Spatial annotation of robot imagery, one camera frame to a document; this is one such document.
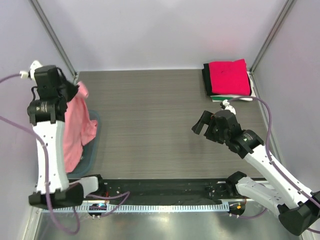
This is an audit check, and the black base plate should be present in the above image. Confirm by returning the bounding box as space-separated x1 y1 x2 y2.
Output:
92 178 244 206

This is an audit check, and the folded magenta t shirt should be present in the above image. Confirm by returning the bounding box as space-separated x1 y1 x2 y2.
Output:
208 59 251 96

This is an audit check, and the blue plastic bin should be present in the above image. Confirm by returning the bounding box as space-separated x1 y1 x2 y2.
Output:
67 110 102 179

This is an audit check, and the folded white t shirt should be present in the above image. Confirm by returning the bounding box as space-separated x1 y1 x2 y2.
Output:
215 71 256 102

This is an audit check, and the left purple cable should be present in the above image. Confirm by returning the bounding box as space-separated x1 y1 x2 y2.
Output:
0 73 131 236

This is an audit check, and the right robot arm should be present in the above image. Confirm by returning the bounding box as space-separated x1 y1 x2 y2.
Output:
192 110 320 236

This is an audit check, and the white slotted cable duct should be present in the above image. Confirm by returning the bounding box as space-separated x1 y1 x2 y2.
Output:
41 202 230 214

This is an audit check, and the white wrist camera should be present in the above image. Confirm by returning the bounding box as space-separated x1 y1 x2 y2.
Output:
220 99 236 115
19 60 43 81

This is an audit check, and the folded green t shirt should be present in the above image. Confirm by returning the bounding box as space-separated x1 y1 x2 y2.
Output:
210 95 234 102

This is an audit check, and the purple cable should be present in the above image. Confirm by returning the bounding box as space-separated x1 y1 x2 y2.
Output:
228 96 320 235
0 73 131 236

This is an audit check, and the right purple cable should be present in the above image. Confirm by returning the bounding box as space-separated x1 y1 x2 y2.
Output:
228 96 320 235

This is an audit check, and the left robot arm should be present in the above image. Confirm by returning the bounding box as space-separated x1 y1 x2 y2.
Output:
27 60 102 210

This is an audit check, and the aluminium frame post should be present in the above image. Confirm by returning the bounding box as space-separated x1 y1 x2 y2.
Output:
249 0 297 74
28 0 78 80

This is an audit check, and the right aluminium frame post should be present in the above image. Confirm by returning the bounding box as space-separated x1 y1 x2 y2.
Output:
249 0 297 74

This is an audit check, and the light pink t shirt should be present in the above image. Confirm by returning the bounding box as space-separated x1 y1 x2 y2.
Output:
63 81 98 173

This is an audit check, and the left aluminium frame post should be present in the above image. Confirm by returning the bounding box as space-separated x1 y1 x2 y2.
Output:
28 0 78 80

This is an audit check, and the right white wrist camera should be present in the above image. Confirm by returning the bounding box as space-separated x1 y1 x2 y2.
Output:
220 99 236 115

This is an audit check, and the folded black t shirt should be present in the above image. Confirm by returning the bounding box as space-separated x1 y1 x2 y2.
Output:
202 63 214 96

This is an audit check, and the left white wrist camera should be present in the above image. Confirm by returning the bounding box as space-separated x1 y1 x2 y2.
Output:
19 60 43 81

